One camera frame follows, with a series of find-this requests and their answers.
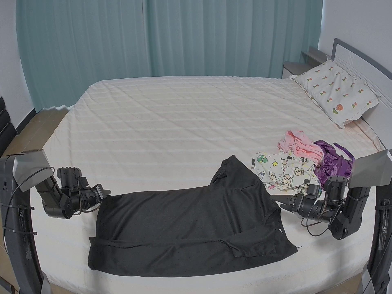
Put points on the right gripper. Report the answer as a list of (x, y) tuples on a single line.
[(306, 207)]

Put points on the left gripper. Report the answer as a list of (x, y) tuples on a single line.
[(93, 194)]

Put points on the black T-shirt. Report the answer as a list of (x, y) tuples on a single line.
[(183, 225)]

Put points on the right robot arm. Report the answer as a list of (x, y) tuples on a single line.
[(352, 207)]

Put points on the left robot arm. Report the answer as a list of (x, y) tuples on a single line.
[(18, 225)]

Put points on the bed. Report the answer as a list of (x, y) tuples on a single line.
[(183, 109)]

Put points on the white printed garment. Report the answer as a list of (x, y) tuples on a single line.
[(288, 171)]

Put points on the purple satin garment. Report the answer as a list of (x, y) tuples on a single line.
[(330, 164)]

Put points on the pink garment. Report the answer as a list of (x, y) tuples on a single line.
[(303, 147)]

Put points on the black chest of drawers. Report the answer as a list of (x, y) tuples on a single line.
[(6, 127)]

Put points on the white printed pillow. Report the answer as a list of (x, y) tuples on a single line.
[(333, 90)]

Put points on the grey bedside table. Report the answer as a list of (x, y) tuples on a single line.
[(291, 67)]

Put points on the blue-green curtain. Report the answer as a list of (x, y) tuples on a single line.
[(239, 26), (79, 41)]

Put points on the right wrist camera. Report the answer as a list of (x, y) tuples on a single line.
[(313, 192)]

